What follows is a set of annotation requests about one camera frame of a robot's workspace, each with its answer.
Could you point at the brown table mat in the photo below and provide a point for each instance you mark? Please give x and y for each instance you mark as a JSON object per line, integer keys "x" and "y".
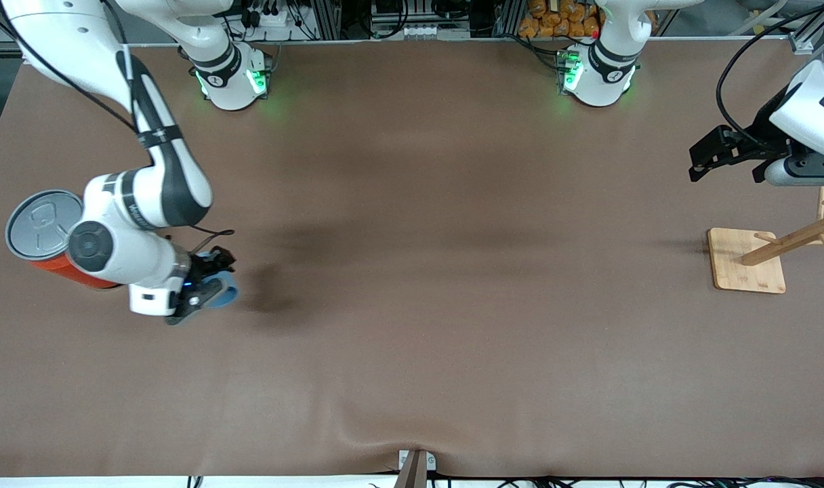
{"x": 412, "y": 285}

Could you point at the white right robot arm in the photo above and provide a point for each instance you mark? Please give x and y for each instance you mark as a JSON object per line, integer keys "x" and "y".
{"x": 161, "y": 190}

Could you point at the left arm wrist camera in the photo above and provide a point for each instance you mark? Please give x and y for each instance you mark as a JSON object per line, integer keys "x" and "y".
{"x": 808, "y": 173}

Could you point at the metal bracket with brown post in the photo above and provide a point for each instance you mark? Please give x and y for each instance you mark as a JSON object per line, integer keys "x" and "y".
{"x": 414, "y": 468}

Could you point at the bag of orange snacks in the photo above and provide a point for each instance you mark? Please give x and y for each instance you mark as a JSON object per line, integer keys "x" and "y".
{"x": 554, "y": 20}

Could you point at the light blue plastic cup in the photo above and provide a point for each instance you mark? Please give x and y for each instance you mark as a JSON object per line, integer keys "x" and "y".
{"x": 229, "y": 293}

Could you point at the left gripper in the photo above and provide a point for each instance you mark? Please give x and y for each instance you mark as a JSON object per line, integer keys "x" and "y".
{"x": 759, "y": 133}

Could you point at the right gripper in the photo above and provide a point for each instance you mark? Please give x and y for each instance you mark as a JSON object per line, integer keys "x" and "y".
{"x": 201, "y": 263}

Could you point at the long white power strip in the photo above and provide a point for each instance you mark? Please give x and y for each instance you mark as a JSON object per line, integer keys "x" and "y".
{"x": 419, "y": 31}

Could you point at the orange can grey lid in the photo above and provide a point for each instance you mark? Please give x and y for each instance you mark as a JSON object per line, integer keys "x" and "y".
{"x": 39, "y": 227}

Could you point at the white power strip with plugs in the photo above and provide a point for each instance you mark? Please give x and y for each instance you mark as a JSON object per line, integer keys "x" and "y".
{"x": 270, "y": 17}

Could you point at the wooden cup rack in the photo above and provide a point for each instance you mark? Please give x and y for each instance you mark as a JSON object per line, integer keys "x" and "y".
{"x": 747, "y": 268}

